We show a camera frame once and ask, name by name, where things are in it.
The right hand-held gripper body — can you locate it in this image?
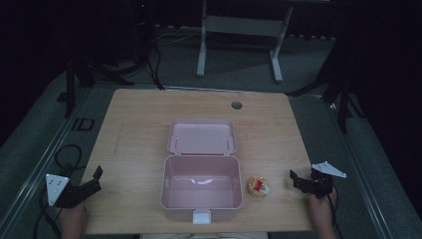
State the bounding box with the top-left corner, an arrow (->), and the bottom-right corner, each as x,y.
299,160 -> 347,200

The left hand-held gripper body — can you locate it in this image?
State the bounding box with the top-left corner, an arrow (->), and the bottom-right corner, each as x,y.
45,173 -> 98,209

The small round yellow jar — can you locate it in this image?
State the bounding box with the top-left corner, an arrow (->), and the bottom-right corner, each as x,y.
246,175 -> 272,200

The pink plastic storage box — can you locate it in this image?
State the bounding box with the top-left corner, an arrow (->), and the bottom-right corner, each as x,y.
159,118 -> 245,225

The person's left hand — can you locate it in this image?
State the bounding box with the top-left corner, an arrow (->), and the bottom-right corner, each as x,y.
55,200 -> 89,239

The person's right hand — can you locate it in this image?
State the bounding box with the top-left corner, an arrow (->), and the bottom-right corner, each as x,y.
308,188 -> 339,230

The black tripod stand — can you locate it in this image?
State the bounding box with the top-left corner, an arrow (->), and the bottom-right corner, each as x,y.
63,54 -> 135,120
286,63 -> 366,134

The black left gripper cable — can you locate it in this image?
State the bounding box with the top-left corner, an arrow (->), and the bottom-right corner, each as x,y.
33,143 -> 88,239

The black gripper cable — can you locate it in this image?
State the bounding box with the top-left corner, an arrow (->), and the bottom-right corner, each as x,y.
33,143 -> 88,239
326,185 -> 344,239

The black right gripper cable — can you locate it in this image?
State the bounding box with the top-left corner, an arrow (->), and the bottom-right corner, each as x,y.
326,185 -> 344,239

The black floor cable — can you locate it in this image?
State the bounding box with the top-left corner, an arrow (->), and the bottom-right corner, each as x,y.
144,31 -> 166,92

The white metal desk frame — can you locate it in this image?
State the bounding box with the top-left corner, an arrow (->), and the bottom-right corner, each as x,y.
196,0 -> 295,84

